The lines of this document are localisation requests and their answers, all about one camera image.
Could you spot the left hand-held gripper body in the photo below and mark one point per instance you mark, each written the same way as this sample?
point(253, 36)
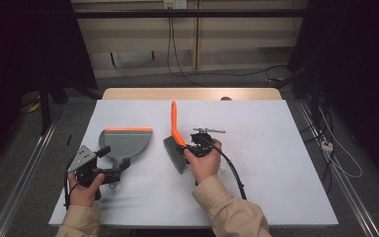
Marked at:
point(83, 159)

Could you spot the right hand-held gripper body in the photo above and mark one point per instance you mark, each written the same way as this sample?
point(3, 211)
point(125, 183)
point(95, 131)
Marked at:
point(201, 143)

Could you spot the grey dustpan with orange edge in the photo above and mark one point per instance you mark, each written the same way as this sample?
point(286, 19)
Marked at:
point(125, 143)

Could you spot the orange brush with grey bristles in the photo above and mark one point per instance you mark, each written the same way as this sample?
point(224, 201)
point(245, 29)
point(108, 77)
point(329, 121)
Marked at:
point(174, 125)

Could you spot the person's right hand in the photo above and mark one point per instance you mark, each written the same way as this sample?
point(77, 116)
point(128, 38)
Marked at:
point(205, 166)

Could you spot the person's left hand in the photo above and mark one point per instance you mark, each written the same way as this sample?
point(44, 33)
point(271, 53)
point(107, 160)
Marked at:
point(82, 196)

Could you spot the white table mat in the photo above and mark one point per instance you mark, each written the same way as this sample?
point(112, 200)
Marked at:
point(269, 158)

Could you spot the white power strip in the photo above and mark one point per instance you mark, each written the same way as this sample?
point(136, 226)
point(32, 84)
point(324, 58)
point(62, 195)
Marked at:
point(326, 146)

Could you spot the black curtain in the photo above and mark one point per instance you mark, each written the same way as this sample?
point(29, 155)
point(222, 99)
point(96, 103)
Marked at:
point(29, 42)
point(358, 65)

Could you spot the black horizontal bar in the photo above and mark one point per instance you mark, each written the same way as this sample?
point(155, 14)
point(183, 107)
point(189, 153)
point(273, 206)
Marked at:
point(190, 14)

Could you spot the aluminium floor rail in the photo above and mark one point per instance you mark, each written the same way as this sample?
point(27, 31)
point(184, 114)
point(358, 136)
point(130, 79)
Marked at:
point(23, 171)
point(345, 187)

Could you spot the white wall socket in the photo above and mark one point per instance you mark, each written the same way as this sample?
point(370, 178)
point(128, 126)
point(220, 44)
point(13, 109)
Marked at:
point(175, 4)

